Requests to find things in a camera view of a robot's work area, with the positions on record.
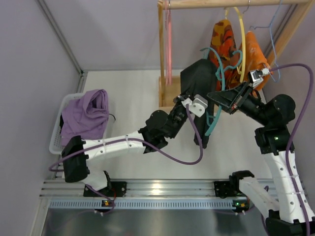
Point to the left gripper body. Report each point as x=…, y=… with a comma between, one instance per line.
x=180, y=105

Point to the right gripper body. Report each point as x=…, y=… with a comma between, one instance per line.
x=241, y=97

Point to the teal plastic hanger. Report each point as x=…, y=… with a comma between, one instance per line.
x=221, y=71

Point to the pink plastic hanger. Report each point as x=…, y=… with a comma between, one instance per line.
x=169, y=49

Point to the purple trousers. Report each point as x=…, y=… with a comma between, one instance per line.
x=86, y=116

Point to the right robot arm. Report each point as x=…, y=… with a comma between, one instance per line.
x=289, y=214

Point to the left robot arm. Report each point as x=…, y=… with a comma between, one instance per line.
x=83, y=159

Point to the yellow plastic hanger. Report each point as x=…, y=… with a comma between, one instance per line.
x=242, y=41

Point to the bright orange trousers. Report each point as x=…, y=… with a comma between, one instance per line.
x=255, y=59

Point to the orange patterned trousers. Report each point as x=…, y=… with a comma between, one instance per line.
x=223, y=43

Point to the wooden clothes rack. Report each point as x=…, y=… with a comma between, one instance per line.
x=168, y=92

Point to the white plastic basket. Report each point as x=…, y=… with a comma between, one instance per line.
x=55, y=146

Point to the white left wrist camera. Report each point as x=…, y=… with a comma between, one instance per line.
x=197, y=105

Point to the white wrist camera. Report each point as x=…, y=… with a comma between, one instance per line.
x=256, y=77
x=197, y=105

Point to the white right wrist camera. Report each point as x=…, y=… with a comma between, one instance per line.
x=256, y=77

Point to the blue wire hanger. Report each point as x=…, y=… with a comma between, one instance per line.
x=269, y=27

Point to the aluminium mounting rail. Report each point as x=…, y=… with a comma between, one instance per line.
x=136, y=188

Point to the grey slotted cable duct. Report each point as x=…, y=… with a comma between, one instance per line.
x=221, y=204

